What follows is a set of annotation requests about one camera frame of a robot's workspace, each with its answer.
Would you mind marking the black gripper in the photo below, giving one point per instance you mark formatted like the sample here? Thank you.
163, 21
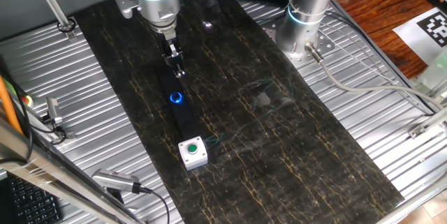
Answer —
168, 44

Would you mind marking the black speaker bar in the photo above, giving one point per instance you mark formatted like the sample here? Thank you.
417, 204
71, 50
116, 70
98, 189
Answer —
185, 119

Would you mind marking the white box with green button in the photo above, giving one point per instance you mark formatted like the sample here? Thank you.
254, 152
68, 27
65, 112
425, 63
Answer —
197, 161

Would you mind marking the black marble pattern mat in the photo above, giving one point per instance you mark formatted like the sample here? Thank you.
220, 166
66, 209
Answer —
279, 147

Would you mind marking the aluminium pole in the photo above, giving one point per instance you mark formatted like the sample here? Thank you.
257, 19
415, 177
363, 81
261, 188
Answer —
52, 4

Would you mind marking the red yellow emergency button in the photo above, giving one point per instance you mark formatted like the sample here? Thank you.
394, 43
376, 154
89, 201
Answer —
29, 102

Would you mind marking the orange pole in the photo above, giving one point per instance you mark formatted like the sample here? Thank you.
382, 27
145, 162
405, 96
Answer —
8, 109

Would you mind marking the black keyboard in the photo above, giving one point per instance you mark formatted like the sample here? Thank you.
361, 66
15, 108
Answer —
31, 206

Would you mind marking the white marker code paper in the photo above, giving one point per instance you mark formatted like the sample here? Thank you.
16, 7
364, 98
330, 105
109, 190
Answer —
412, 39

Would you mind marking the clear plastic box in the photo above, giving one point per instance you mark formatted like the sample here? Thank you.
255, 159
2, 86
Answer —
434, 74

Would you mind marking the aluminium camera bracket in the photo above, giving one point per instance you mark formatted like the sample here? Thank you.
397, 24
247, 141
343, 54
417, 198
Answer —
70, 135

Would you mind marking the gray depth camera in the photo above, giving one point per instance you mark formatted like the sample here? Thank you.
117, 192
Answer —
53, 109

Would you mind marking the silver depth camera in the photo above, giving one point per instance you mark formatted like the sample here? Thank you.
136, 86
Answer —
111, 179

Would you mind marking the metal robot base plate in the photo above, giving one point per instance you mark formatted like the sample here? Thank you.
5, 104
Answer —
324, 44

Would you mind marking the aluminium frame beam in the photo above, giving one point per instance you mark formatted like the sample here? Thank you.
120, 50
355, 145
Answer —
42, 173

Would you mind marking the aluminium post with bracket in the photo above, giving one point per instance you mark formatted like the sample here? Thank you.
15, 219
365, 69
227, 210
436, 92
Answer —
429, 123

